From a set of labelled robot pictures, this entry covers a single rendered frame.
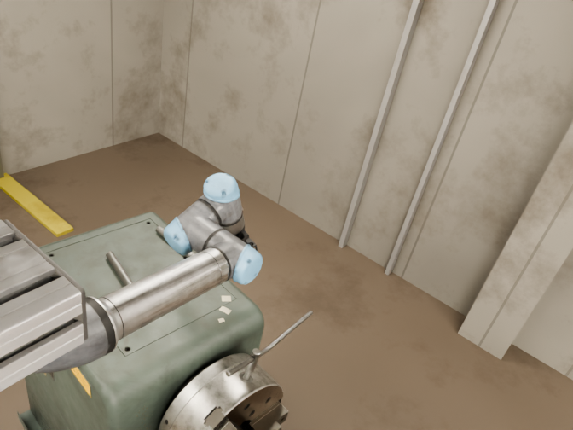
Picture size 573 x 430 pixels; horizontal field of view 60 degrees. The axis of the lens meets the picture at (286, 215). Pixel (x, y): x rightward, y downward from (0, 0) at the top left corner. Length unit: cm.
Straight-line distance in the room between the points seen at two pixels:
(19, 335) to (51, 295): 3
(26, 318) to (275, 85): 366
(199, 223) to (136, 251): 54
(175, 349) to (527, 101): 240
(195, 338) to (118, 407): 24
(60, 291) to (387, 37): 313
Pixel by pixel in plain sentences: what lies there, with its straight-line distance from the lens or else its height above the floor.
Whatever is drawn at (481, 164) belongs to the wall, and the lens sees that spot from 325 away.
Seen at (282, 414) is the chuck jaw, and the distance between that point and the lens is 139.
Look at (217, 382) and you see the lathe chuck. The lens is 126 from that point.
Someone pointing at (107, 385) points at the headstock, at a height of 125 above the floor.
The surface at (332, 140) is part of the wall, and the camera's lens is 368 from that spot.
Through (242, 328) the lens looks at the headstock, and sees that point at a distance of 138.
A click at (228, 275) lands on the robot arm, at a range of 97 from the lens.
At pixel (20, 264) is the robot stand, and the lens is 33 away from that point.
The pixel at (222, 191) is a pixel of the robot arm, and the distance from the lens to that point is 107.
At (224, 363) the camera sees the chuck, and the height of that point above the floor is 124.
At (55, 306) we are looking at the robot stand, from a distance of 31.
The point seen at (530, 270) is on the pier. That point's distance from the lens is 318.
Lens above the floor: 224
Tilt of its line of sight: 33 degrees down
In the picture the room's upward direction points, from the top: 13 degrees clockwise
